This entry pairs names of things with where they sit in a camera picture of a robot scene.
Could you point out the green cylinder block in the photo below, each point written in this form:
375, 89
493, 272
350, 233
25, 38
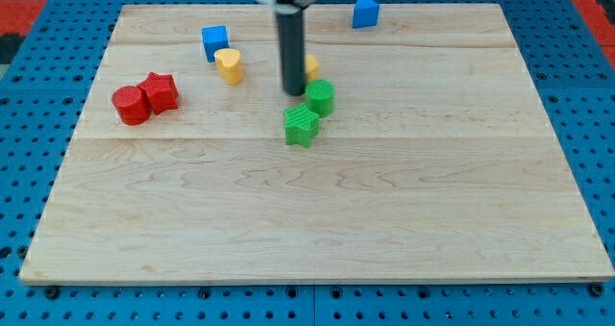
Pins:
320, 97

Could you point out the green star block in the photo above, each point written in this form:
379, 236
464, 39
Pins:
301, 125

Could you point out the red star block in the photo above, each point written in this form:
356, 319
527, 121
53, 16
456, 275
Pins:
161, 92

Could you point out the yellow block behind tool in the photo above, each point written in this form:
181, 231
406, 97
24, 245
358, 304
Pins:
312, 68

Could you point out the yellow heart block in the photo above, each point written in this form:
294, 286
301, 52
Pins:
229, 65

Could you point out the light wooden board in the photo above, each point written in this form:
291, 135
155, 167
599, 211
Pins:
438, 164

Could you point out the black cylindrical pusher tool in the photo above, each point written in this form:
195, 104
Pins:
291, 39

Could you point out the blue cube block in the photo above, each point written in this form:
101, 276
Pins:
214, 38

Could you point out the blue triangular prism block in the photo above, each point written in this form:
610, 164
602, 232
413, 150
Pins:
365, 14

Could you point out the red cylinder block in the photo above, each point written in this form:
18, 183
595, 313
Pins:
131, 105

